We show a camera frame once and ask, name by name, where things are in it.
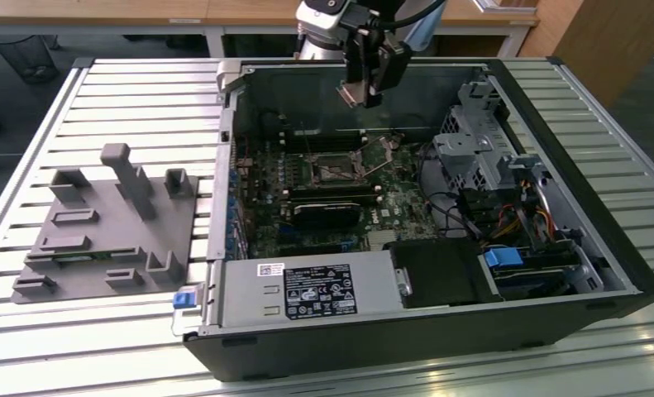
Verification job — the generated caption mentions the green motherboard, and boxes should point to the green motherboard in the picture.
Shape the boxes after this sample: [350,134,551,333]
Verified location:
[230,127,444,260]

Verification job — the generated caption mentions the wooden desk white frame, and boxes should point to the wooden desk white frame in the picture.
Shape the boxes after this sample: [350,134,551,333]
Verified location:
[0,0,541,59]

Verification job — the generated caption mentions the black cable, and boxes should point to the black cable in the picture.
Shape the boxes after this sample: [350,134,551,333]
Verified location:
[425,190,480,243]

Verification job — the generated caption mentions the yellow orange power wires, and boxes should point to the yellow orange power wires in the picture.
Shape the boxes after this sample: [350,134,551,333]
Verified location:
[497,206,557,241]

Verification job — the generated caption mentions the wooden cabinet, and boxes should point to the wooden cabinet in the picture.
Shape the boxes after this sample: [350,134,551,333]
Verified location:
[519,0,654,108]

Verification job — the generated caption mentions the white paper stack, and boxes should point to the white paper stack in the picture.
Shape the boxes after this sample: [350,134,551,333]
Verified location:
[473,0,539,14]

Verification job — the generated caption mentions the RAM slot white clips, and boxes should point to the RAM slot white clips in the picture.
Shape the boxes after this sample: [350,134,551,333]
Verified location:
[280,128,368,136]
[281,138,369,146]

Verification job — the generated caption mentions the black graphics card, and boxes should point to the black graphics card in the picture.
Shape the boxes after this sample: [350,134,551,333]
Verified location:
[292,201,365,231]

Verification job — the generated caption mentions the green RAM stick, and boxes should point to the green RAM stick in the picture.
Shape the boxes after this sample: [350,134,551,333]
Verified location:
[54,252,113,264]

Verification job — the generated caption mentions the silver power supply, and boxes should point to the silver power supply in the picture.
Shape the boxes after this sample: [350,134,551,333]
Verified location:
[216,250,410,328]

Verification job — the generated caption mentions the silver chipset heatsink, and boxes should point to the silver chipset heatsink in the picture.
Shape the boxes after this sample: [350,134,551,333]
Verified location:
[368,230,397,249]

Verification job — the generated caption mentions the CPU socket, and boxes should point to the CPU socket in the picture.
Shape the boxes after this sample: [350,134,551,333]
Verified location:
[302,152,370,186]

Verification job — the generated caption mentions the silver metal drive cage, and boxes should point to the silver metal drive cage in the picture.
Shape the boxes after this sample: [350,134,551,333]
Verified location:
[432,80,527,191]

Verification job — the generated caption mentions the black expansion slot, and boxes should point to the black expansion slot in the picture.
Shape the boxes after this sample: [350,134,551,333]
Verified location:
[277,242,360,256]

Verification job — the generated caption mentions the grey parts rack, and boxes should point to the grey parts rack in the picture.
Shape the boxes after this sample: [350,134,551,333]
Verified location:
[10,142,202,306]

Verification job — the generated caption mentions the hard disk in blue carrier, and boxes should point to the hard disk in blue carrier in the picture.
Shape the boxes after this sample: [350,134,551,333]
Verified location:
[484,246,581,295]

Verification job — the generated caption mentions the black open PC case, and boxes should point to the black open PC case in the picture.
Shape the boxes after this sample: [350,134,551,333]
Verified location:
[181,56,654,384]

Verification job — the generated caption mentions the silver CPU green edge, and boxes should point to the silver CPU green edge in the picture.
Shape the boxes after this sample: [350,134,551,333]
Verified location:
[334,81,365,110]

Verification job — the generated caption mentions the black mesh waste bin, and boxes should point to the black mesh waste bin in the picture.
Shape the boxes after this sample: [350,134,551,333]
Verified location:
[0,34,61,86]

